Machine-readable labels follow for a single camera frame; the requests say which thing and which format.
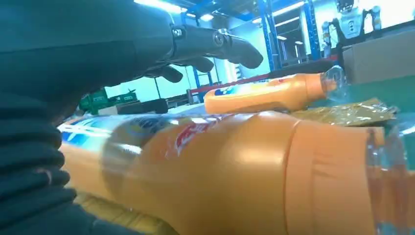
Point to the white humanoid robot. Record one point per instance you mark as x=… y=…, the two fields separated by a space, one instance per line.
x=351 y=22

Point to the brown cardboard box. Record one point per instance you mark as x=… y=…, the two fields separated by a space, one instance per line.
x=379 y=58

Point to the green machine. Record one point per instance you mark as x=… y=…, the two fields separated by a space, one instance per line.
x=97 y=102

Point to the green table mat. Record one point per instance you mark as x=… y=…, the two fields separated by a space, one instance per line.
x=389 y=94

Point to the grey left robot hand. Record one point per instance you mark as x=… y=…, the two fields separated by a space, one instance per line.
x=81 y=42

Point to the orange drink bottle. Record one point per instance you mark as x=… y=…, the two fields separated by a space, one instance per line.
x=243 y=178
x=259 y=97

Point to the ceiling light strip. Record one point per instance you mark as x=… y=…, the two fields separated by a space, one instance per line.
x=159 y=6

